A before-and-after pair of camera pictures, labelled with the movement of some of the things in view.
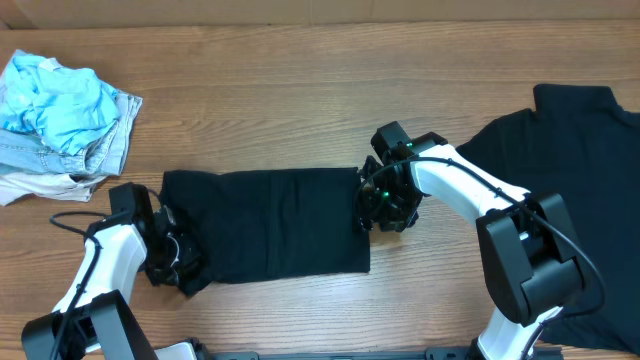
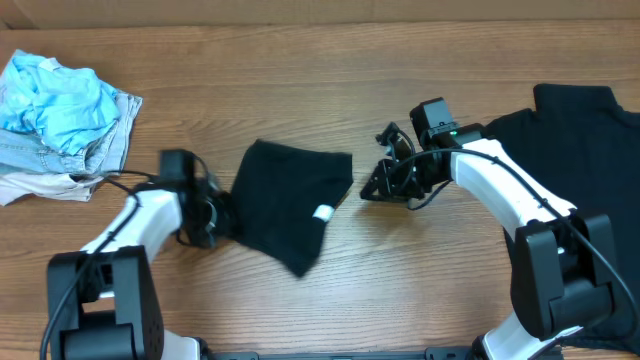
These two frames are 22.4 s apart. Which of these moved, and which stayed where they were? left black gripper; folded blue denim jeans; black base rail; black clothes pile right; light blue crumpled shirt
Moved: left black gripper
Stayed: light blue crumpled shirt; folded blue denim jeans; black base rail; black clothes pile right
